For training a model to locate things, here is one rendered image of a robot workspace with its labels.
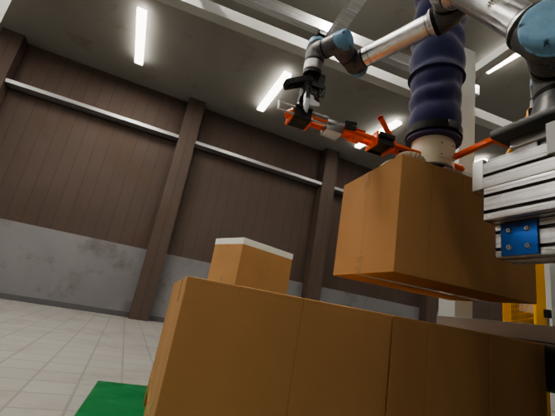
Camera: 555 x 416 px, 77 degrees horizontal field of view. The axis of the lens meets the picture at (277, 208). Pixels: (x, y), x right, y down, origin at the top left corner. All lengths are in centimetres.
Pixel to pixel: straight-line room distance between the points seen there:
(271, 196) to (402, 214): 585
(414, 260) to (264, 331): 53
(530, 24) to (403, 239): 63
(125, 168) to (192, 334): 574
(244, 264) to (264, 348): 196
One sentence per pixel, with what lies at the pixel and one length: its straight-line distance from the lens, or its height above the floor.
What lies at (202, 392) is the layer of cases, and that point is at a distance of 94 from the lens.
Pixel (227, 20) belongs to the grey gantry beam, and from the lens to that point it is 390.
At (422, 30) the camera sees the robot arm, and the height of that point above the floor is 150.
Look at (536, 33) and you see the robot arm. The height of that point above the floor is 118.
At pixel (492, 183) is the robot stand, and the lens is 108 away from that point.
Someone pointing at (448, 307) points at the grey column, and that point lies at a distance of 289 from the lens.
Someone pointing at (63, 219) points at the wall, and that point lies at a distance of 641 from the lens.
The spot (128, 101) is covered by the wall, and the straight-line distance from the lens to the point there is 701.
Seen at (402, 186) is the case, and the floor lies 96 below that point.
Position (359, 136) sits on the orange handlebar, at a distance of 140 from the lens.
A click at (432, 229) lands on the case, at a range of 126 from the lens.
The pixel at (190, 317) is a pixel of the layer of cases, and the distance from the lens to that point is 91.
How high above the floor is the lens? 50
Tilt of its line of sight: 16 degrees up
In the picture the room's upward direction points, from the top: 10 degrees clockwise
